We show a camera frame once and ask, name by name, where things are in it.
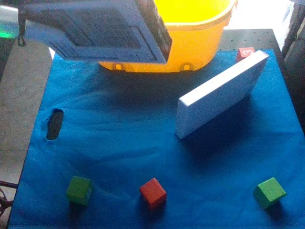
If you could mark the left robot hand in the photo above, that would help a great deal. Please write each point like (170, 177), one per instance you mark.
(22, 28)

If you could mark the white rectangular box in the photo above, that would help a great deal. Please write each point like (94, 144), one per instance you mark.
(214, 100)

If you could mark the yellow plastic bucket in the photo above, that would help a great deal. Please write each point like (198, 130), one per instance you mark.
(190, 43)

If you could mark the green wooden block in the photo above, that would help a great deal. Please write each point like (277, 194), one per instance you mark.
(78, 190)
(269, 193)

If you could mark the plain red wooden block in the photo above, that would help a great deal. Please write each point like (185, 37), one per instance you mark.
(152, 193)

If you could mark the red number block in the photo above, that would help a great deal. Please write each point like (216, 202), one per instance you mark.
(244, 53)

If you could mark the dark stand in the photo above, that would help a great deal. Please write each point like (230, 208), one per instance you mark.
(295, 28)

